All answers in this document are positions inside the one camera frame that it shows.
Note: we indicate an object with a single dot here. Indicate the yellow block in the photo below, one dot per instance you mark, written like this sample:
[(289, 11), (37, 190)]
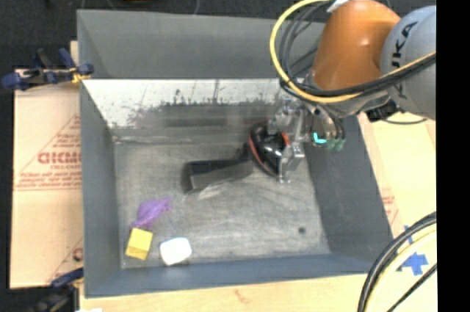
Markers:
[(139, 243)]

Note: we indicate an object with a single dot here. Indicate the brown cardboard board, red print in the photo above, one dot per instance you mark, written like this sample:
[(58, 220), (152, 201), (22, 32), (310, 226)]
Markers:
[(44, 193)]

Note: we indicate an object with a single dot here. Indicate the white rounded block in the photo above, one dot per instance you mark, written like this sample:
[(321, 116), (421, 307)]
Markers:
[(175, 251)]

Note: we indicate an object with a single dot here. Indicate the purple crumpled cloth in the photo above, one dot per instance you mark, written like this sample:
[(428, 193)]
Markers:
[(152, 211)]

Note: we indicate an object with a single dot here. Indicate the grey metal bin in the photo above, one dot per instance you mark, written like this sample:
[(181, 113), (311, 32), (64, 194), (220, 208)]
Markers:
[(235, 222)]

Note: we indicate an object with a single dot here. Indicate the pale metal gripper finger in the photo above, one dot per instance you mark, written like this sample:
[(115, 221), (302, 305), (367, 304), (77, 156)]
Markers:
[(281, 169), (291, 165)]

